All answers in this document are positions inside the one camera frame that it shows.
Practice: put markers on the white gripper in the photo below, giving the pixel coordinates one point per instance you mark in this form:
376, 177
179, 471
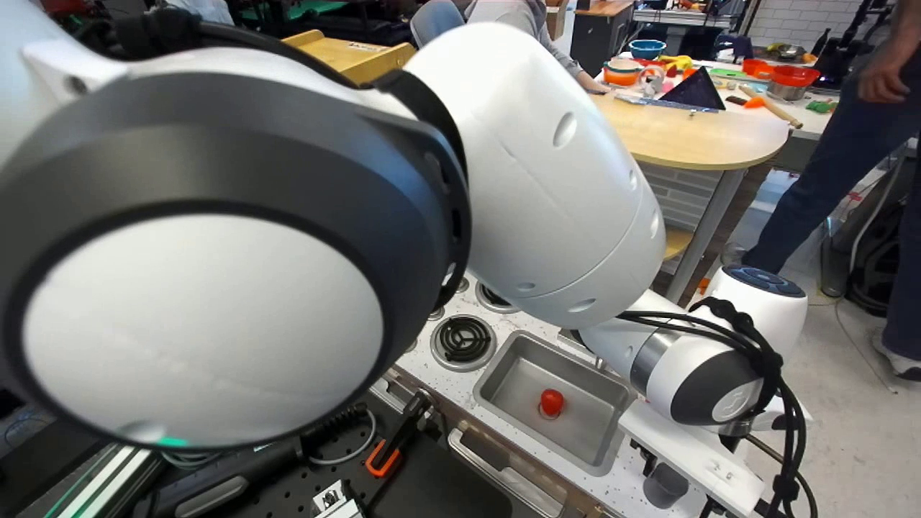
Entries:
706, 465

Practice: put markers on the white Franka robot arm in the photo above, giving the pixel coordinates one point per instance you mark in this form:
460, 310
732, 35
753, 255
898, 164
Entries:
190, 325

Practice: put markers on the grey toy sink basin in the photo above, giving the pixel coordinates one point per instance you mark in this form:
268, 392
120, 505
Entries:
586, 436

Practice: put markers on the small red toy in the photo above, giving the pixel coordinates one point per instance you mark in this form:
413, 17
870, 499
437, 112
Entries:
550, 400

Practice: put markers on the black toy stove burner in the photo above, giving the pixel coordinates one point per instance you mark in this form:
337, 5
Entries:
494, 304
465, 340

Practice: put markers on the black orange clamp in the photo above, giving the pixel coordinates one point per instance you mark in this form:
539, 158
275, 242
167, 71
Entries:
392, 443

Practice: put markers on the white shoe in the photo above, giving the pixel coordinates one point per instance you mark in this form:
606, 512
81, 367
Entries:
901, 360

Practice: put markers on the black backpack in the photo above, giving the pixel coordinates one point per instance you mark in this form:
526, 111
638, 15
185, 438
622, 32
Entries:
864, 255

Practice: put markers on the white printed label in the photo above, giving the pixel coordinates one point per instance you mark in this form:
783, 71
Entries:
331, 501

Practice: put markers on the wooden toy kitchen unit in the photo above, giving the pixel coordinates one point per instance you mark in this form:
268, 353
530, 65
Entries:
701, 140

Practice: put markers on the person in dark trousers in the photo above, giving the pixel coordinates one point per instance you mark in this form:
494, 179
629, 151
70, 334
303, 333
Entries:
837, 163

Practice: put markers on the black perforated mounting board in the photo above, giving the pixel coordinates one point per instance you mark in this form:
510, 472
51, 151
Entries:
288, 491

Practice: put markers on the dark triangular block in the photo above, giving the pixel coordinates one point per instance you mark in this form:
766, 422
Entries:
691, 91

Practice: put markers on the wooden stick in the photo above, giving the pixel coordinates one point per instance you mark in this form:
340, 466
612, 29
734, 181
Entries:
770, 104

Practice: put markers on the orange stacked bowls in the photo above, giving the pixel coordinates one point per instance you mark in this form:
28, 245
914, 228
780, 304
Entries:
622, 72

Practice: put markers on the red bowl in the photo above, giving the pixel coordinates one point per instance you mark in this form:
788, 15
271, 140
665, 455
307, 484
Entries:
780, 75

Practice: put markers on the dark grey bar tool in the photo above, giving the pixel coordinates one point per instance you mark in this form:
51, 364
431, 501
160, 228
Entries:
234, 475

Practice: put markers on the blue bowl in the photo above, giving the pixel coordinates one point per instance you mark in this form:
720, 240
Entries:
650, 48

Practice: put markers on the blue chair back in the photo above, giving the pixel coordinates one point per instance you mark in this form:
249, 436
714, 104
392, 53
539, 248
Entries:
437, 17

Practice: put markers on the green white strip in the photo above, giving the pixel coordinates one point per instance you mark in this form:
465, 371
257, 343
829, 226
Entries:
97, 479

